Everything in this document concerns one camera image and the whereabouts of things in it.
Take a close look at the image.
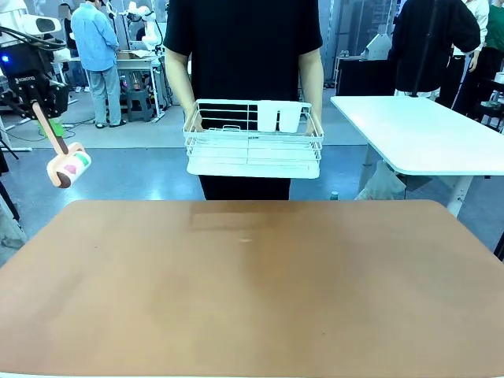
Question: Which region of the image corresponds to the white background workbench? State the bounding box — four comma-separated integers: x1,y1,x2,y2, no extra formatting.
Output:
70,54,167,120

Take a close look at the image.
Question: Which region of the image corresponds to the person in white shirt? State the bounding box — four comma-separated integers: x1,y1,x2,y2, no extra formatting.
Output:
439,0,491,109

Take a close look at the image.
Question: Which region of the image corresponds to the grey white machine housing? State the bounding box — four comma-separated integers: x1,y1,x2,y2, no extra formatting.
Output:
360,33,394,61

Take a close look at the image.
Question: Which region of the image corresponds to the white cutlery cup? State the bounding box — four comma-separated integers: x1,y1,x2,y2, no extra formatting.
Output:
278,101,303,134
258,100,280,132

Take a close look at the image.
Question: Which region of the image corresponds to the person in black jacket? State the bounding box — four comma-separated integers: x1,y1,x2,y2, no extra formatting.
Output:
391,0,482,98

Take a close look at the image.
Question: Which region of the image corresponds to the lint roller with wooden handle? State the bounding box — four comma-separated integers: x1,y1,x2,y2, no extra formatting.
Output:
31,101,93,189

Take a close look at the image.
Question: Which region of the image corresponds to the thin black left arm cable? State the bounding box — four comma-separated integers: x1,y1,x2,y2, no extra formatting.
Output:
0,25,69,52

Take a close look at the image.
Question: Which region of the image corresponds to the man in blue shirt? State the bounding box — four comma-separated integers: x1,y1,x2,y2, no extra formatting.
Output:
70,0,128,129

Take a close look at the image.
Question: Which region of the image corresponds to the large white table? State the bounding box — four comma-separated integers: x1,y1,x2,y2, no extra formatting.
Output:
330,95,504,218

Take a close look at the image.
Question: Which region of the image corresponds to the clear plastic bag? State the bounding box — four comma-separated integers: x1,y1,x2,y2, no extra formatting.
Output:
355,159,406,201

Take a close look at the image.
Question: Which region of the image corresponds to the grey step stool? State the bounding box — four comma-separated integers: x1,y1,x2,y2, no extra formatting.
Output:
126,89,154,122

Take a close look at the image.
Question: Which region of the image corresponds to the person in green shirt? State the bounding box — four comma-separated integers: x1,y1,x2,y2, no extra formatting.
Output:
458,2,504,117

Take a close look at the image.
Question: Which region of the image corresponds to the person right hand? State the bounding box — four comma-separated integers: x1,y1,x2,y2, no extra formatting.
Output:
183,105,206,133

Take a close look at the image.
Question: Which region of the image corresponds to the black cabinet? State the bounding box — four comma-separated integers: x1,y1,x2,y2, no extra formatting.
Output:
336,57,397,97

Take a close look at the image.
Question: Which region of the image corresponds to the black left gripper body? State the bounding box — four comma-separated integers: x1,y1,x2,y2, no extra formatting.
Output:
6,72,55,105

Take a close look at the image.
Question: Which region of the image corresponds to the person left forearm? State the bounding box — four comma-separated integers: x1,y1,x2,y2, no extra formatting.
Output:
298,50,324,116

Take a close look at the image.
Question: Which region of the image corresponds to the person right forearm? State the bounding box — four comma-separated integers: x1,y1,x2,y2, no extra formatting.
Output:
164,47,198,119

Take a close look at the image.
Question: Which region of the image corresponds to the person torso in black shirt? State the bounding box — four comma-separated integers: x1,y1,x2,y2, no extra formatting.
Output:
163,0,324,201

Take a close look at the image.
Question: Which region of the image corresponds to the person left hand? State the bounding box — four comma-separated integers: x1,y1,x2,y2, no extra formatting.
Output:
305,109,324,138

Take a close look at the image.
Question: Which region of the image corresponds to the white wire dish rack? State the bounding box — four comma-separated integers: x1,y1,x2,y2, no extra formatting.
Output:
182,98,325,180

